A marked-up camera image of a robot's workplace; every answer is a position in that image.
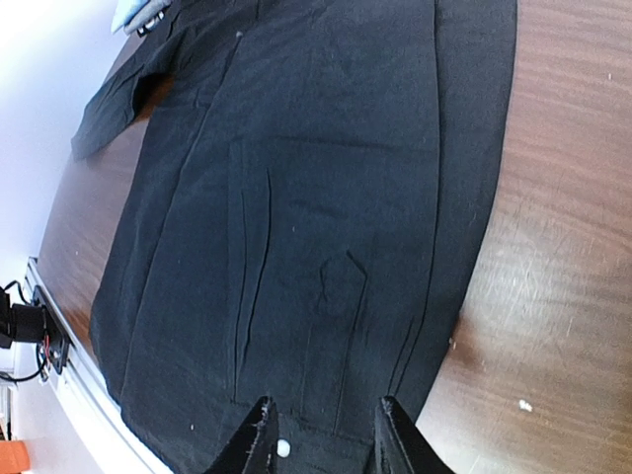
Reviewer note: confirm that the grey folded shirt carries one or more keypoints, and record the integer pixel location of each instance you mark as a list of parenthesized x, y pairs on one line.
[(145, 14)]

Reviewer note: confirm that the light blue folded shirt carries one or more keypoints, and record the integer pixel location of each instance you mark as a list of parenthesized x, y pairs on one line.
[(124, 13)]

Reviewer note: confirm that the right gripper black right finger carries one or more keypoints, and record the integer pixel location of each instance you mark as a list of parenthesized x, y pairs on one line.
[(399, 445)]

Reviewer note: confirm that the orange object outside cell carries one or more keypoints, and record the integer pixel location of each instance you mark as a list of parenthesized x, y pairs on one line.
[(14, 457)]

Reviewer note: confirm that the black white patterned folded shirt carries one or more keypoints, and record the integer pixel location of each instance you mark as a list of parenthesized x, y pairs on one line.
[(151, 24)]

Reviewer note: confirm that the black long sleeve shirt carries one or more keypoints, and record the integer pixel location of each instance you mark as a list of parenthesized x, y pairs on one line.
[(305, 216)]

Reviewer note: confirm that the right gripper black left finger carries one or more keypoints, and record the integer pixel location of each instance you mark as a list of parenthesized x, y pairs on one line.
[(253, 447)]

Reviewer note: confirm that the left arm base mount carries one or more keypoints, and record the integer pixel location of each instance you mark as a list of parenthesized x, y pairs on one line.
[(32, 322)]

